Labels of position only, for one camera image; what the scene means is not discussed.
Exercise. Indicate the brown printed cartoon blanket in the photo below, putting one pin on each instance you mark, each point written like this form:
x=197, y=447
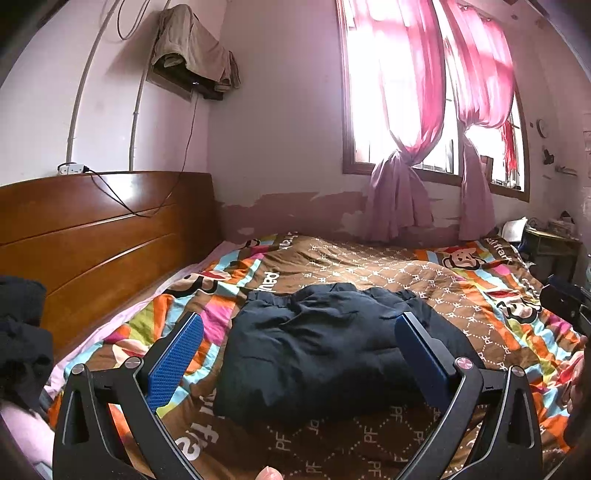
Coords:
x=369, y=272

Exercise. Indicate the wooden bed headboard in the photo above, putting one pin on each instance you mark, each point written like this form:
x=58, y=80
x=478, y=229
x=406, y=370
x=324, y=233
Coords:
x=92, y=230

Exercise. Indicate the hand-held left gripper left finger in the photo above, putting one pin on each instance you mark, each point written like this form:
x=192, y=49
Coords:
x=175, y=364

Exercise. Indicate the dark wall-mounted box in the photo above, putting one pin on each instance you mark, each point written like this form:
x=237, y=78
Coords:
x=207, y=90

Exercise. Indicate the pile of dark clothes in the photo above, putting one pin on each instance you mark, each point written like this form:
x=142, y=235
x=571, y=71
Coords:
x=23, y=350

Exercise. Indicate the wooden framed window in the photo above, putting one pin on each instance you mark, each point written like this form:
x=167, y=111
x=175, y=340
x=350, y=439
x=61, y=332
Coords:
x=362, y=115

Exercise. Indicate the pink pillow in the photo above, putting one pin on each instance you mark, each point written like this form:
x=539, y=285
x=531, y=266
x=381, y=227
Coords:
x=23, y=429

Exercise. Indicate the person's right hand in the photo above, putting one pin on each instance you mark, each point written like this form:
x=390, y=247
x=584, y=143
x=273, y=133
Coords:
x=581, y=374

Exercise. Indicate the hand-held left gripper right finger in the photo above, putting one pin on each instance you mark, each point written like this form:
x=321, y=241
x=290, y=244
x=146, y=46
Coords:
x=422, y=364

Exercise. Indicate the cluttered wooden desk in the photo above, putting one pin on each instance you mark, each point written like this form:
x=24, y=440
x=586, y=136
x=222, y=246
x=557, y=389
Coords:
x=549, y=251

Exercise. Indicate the white wall pipe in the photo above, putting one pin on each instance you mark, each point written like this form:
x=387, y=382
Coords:
x=136, y=115
x=85, y=78

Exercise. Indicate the dark navy hooded jacket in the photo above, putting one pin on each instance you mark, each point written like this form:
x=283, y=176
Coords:
x=314, y=350

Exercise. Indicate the round wall clock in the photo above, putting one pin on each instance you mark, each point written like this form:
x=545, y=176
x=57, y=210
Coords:
x=541, y=128

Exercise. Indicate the white power strip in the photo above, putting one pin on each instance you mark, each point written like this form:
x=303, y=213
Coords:
x=72, y=168

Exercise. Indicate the person's left hand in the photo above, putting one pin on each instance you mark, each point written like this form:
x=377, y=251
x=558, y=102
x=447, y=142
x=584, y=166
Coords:
x=270, y=474

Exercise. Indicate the white paper sheet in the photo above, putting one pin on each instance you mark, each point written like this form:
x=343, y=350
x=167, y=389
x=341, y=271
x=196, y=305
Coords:
x=513, y=230

